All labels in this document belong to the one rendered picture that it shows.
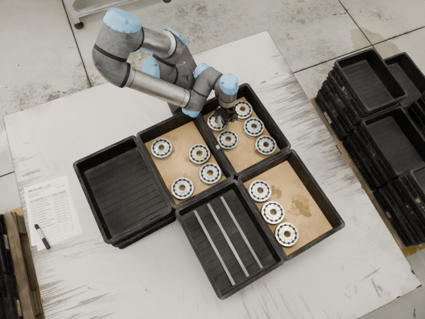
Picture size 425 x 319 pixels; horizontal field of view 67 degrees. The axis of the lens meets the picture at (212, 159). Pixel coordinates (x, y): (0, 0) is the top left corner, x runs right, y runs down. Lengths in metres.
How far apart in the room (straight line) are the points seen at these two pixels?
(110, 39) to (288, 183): 0.96
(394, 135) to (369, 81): 0.39
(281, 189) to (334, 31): 2.06
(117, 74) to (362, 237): 1.31
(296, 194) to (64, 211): 1.11
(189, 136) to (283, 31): 1.83
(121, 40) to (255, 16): 2.21
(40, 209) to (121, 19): 1.02
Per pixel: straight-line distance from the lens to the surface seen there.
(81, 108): 1.93
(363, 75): 2.43
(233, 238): 1.45
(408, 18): 3.72
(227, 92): 1.30
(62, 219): 1.73
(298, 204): 1.53
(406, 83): 2.85
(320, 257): 1.65
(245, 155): 1.56
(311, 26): 3.28
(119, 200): 1.53
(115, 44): 1.17
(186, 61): 1.73
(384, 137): 2.39
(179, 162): 1.53
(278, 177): 1.54
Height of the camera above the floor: 2.26
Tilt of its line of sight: 68 degrees down
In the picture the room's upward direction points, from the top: 3 degrees clockwise
